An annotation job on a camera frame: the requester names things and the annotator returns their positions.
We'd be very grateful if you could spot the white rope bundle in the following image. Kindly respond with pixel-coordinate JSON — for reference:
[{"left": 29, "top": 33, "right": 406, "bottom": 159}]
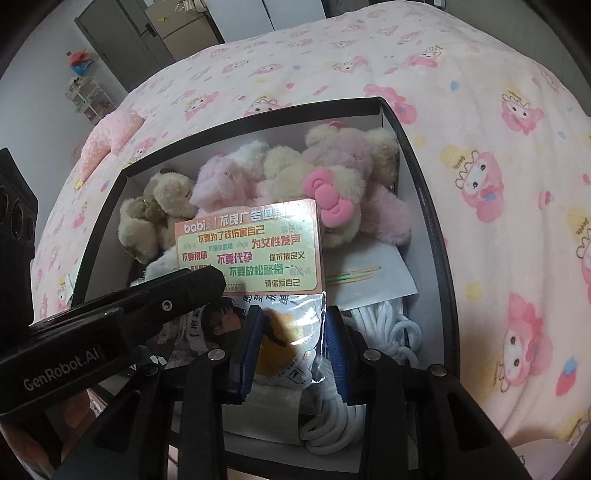
[{"left": 298, "top": 300, "right": 423, "bottom": 455}]

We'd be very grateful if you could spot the tan bear plush toy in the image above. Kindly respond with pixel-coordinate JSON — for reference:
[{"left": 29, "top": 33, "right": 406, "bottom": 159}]
[{"left": 117, "top": 168, "right": 199, "bottom": 264}]

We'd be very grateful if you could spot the pink printed blanket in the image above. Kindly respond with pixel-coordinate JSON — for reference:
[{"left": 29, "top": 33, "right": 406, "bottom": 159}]
[{"left": 34, "top": 0, "right": 591, "bottom": 457}]

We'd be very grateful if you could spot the cartoon sticker packet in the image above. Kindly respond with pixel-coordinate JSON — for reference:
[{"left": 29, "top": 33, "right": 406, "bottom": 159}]
[{"left": 157, "top": 198, "right": 333, "bottom": 407}]

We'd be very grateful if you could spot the beige cabinet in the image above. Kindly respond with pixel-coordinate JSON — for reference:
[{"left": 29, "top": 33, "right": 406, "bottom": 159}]
[{"left": 144, "top": 0, "right": 225, "bottom": 51}]

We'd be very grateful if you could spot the pale pink plush toy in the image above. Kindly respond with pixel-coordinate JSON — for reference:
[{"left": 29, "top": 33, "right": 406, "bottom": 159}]
[{"left": 302, "top": 124, "right": 413, "bottom": 247}]

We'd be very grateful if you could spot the grey door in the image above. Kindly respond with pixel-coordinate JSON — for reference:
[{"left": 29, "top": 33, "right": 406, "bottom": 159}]
[{"left": 75, "top": 0, "right": 181, "bottom": 93}]

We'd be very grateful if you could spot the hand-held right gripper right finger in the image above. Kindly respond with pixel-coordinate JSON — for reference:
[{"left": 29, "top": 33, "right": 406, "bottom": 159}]
[{"left": 323, "top": 305, "right": 534, "bottom": 480}]

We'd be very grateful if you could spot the black storage box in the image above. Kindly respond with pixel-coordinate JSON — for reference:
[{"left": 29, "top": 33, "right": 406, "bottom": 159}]
[{"left": 69, "top": 96, "right": 462, "bottom": 472}]

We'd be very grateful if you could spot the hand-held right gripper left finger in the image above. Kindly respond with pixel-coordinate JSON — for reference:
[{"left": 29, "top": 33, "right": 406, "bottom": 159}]
[{"left": 60, "top": 305, "right": 266, "bottom": 480}]

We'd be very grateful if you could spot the white wardrobe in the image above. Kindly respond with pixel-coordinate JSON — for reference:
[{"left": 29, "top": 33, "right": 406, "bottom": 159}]
[{"left": 205, "top": 0, "right": 326, "bottom": 31}]

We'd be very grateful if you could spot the white shelf rack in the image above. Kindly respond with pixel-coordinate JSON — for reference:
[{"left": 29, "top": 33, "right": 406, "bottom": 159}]
[{"left": 65, "top": 76, "right": 116, "bottom": 125}]

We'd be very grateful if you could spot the pink plush crescent pillow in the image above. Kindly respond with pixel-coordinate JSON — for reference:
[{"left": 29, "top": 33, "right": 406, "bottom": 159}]
[{"left": 78, "top": 110, "right": 145, "bottom": 183}]

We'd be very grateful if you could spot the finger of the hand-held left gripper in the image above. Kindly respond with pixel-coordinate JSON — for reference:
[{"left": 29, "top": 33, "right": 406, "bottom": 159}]
[{"left": 115, "top": 264, "right": 228, "bottom": 335}]

